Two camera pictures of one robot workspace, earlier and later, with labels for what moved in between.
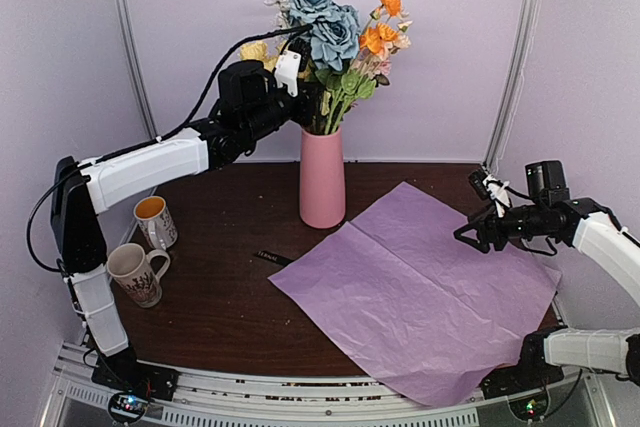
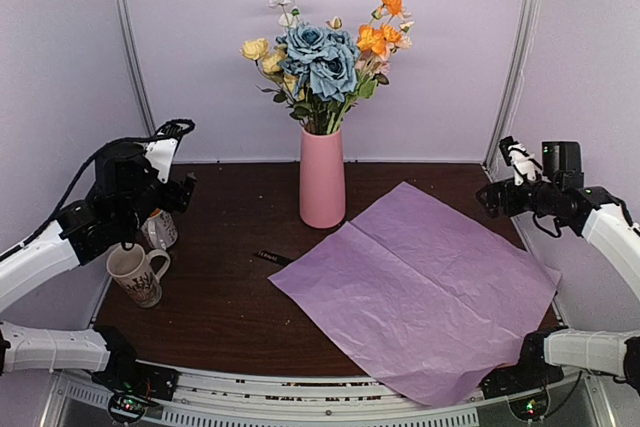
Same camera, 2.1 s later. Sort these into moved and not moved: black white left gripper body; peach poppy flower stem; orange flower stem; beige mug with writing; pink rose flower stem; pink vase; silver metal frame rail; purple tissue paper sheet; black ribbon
Moved: pink rose flower stem; black white left gripper body; peach poppy flower stem
Not moved: silver metal frame rail; orange flower stem; black ribbon; pink vase; purple tissue paper sheet; beige mug with writing
